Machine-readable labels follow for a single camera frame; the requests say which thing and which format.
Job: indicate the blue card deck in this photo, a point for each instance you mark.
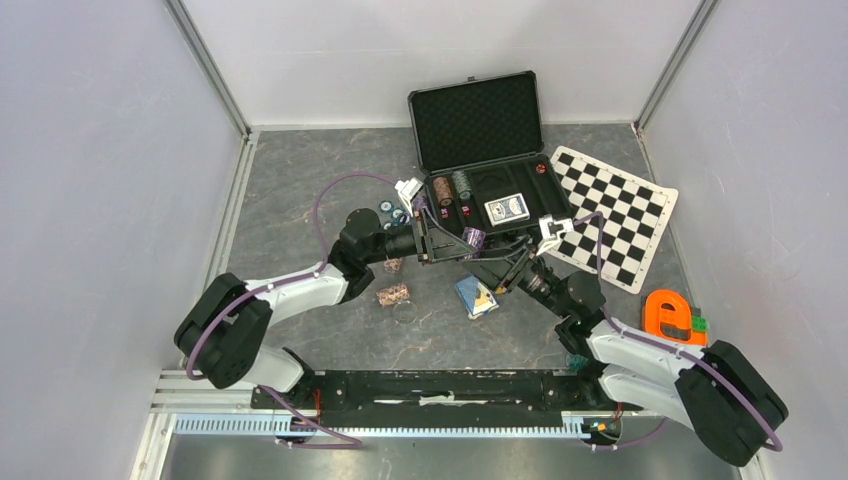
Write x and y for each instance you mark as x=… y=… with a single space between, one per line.
x=476 y=297
x=508 y=209

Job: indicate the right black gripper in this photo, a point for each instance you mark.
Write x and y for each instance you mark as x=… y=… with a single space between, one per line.
x=503 y=272

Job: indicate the green toy block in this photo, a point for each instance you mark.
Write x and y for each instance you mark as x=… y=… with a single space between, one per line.
x=698 y=324

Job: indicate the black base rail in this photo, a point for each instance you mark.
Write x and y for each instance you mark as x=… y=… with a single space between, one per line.
x=447 y=398

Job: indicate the brown chip stack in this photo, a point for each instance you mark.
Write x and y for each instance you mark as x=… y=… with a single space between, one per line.
x=443 y=192

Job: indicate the black white checkered board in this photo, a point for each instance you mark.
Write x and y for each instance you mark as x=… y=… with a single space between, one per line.
x=636 y=214

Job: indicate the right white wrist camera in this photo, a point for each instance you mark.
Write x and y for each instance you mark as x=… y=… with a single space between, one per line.
x=552 y=232

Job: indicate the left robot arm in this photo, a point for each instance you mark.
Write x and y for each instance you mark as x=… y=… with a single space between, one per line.
x=222 y=336

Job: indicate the blue card deck in case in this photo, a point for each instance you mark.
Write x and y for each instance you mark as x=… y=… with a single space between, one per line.
x=508 y=209

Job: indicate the clear round lid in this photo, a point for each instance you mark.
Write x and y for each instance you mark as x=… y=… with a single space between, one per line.
x=405 y=312

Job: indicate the black poker set case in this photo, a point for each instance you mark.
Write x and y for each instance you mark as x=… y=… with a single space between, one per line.
x=491 y=129

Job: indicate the purple chip stack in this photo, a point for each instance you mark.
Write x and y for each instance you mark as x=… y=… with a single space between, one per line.
x=474 y=237

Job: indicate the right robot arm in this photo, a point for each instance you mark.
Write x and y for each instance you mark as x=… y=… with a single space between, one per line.
x=715 y=391

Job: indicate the pink chip stack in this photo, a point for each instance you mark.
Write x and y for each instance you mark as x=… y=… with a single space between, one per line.
x=392 y=266
x=393 y=295

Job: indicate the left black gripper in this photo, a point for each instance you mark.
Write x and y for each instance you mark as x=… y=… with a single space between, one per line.
x=426 y=252

